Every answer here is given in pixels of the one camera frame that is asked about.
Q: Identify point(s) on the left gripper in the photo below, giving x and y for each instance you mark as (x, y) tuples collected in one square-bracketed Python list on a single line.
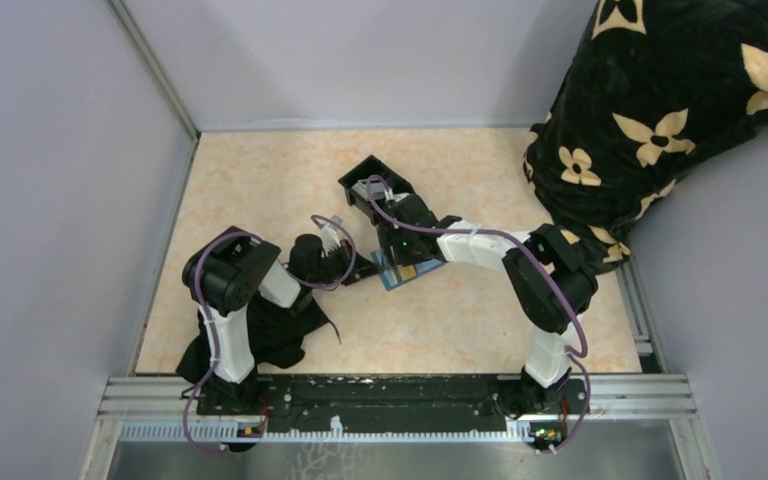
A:
[(362, 267)]

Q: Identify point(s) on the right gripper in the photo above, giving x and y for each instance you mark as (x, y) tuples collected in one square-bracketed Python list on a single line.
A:
[(391, 233)]

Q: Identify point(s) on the yellow credit card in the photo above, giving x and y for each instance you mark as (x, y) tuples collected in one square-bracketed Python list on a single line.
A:
[(406, 273)]

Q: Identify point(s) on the blue card holder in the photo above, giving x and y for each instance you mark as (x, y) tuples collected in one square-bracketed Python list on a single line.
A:
[(393, 277)]

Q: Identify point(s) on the black card tray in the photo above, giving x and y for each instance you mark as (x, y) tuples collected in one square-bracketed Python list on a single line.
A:
[(372, 168)]

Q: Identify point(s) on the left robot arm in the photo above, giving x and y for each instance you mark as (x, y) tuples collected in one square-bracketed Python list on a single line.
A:
[(224, 276)]

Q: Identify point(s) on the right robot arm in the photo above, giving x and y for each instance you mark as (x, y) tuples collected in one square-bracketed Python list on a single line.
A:
[(549, 277)]

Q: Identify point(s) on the grey card stack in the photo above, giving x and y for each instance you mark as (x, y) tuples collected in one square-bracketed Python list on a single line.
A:
[(359, 188)]

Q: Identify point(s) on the black cloth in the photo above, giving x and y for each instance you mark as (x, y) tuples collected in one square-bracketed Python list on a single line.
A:
[(275, 335)]

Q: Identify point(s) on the black floral blanket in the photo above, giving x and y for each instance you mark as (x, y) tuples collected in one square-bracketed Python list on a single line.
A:
[(655, 89)]

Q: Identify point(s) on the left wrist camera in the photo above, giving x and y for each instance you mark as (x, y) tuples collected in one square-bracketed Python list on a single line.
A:
[(331, 233)]

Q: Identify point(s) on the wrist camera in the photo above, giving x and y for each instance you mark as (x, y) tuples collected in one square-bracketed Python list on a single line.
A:
[(331, 233), (378, 191)]

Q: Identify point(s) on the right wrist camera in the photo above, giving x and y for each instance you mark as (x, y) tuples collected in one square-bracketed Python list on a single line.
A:
[(378, 191)]

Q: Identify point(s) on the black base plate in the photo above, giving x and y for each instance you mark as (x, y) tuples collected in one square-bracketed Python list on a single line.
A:
[(380, 404)]

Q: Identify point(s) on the aluminium frame rail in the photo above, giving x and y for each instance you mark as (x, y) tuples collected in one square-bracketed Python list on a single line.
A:
[(156, 408)]

